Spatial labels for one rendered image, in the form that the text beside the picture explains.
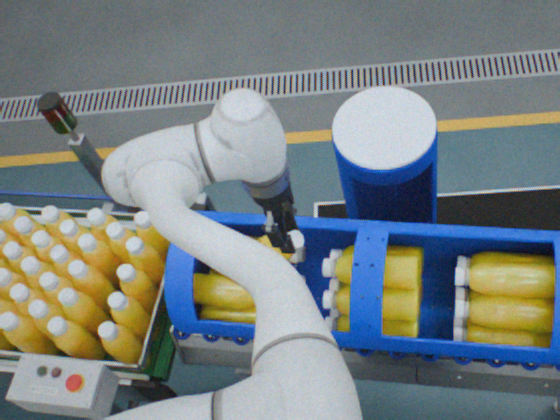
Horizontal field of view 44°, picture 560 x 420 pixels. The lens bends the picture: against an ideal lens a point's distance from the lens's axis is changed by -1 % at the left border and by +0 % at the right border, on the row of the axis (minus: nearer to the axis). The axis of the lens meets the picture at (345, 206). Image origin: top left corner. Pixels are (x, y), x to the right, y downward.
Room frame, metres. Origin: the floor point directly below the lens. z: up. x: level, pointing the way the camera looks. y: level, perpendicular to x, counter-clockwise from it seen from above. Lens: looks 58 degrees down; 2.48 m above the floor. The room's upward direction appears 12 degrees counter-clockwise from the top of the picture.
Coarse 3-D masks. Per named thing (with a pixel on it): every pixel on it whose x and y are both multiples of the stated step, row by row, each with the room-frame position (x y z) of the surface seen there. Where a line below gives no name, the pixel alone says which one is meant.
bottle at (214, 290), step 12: (204, 276) 0.73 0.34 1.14; (216, 276) 0.73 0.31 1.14; (204, 288) 0.70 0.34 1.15; (216, 288) 0.69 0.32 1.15; (228, 288) 0.69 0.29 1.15; (240, 288) 0.68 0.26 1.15; (204, 300) 0.68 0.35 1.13; (216, 300) 0.67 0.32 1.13; (228, 300) 0.67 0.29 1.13; (240, 300) 0.66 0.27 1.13; (252, 300) 0.66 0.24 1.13
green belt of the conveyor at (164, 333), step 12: (120, 288) 0.88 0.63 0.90; (168, 324) 0.75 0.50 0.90; (168, 336) 0.72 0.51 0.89; (156, 348) 0.69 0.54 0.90; (168, 348) 0.69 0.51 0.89; (12, 360) 0.74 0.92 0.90; (108, 360) 0.68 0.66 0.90; (156, 360) 0.66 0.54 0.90; (168, 360) 0.66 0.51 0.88; (132, 372) 0.64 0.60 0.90; (144, 372) 0.63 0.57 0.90; (156, 372) 0.63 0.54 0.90; (168, 372) 0.63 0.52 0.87
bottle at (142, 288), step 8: (136, 272) 0.81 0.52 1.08; (144, 272) 0.82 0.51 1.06; (120, 280) 0.80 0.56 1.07; (136, 280) 0.80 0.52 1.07; (144, 280) 0.80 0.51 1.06; (152, 280) 0.83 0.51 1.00; (128, 288) 0.78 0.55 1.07; (136, 288) 0.78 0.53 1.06; (144, 288) 0.79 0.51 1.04; (152, 288) 0.80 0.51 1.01; (136, 296) 0.77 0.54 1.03; (144, 296) 0.78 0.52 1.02; (152, 296) 0.79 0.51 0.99; (144, 304) 0.77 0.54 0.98; (152, 304) 0.78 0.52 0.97; (152, 312) 0.78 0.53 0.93; (160, 312) 0.78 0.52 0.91
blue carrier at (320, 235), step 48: (336, 240) 0.81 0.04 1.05; (384, 240) 0.69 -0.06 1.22; (432, 240) 0.74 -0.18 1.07; (480, 240) 0.71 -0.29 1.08; (528, 240) 0.62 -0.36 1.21; (192, 288) 0.68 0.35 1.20; (432, 288) 0.67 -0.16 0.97; (240, 336) 0.60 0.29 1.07; (336, 336) 0.54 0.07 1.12; (384, 336) 0.51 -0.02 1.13; (432, 336) 0.55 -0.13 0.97
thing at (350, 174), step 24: (432, 144) 1.05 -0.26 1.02; (360, 168) 1.02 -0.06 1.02; (408, 168) 0.99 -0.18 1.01; (432, 168) 1.04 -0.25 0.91; (360, 192) 1.23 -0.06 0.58; (384, 192) 1.26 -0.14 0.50; (408, 192) 1.24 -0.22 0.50; (432, 192) 1.04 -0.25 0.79; (360, 216) 1.05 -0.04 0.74; (384, 216) 1.26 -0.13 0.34; (408, 216) 1.24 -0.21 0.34; (432, 216) 1.04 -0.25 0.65
